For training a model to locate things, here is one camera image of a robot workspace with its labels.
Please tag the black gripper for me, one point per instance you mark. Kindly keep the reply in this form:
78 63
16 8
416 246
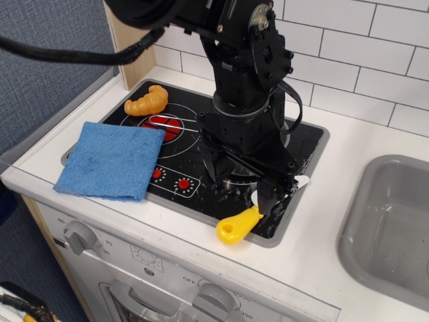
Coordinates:
221 163

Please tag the stainless steel pot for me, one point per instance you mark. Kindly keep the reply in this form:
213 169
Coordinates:
167 123

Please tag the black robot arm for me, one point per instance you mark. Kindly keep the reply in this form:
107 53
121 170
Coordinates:
247 53

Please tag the blue napkin cloth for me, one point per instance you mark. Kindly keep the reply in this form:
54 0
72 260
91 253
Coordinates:
111 162

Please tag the yellow white toy knife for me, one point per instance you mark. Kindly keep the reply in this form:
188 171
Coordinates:
236 228

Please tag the black toy stove top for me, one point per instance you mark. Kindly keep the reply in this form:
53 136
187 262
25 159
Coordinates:
181 182

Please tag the orange toy croissant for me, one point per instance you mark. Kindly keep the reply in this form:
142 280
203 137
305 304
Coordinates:
152 103

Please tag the grey right oven knob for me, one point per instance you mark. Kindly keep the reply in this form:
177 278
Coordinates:
214 301

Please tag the grey oven knob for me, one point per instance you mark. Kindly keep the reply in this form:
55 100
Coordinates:
79 237
214 301

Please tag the grey sink basin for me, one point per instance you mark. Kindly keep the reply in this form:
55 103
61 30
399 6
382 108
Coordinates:
383 244

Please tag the toy oven door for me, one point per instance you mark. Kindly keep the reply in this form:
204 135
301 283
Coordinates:
148 303

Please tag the grey left oven knob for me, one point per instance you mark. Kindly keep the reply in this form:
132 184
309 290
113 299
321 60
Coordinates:
79 237

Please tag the wooden side panel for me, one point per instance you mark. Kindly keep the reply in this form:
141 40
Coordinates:
122 37

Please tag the yellow black object bottom left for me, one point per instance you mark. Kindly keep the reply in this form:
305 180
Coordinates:
32 312

